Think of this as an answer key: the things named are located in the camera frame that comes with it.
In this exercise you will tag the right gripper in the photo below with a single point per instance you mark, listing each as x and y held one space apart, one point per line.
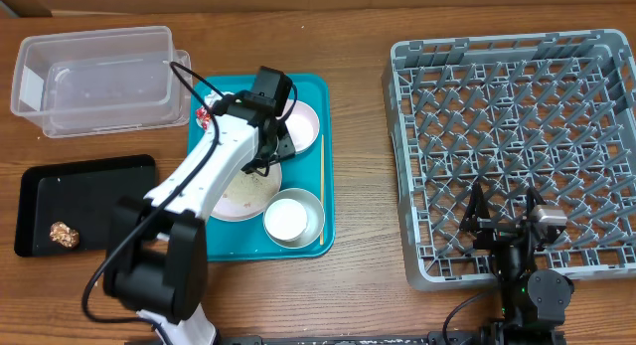
502 227

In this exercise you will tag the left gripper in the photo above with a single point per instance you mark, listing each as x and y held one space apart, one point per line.
286 150

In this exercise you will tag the large white plate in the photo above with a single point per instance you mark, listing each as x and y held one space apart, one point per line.
248 195

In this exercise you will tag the white napkin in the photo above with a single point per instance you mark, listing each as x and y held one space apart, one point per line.
211 99

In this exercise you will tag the red snack wrapper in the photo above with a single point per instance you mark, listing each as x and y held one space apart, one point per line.
203 119

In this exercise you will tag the brown food scrap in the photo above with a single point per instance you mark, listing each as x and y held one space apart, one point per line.
64 236

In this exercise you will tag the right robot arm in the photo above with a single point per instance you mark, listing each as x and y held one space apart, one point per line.
534 300

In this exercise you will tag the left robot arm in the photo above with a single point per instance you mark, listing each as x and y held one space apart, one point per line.
156 258

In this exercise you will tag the grey dishwasher rack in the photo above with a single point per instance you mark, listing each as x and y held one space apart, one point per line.
552 111

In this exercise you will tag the small white bowl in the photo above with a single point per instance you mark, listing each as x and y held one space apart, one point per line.
303 125

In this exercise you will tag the teal serving tray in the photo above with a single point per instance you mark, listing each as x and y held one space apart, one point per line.
247 240

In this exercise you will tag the wooden chopstick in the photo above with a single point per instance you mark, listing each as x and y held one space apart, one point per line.
322 184

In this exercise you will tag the metal bowl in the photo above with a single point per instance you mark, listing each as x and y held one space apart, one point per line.
314 212

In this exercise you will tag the white cup in bowl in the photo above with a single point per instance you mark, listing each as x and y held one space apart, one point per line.
285 220

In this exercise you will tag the clear plastic bin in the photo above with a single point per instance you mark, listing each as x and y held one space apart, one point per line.
100 81

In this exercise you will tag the black plastic tray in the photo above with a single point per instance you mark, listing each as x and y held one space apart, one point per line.
79 194

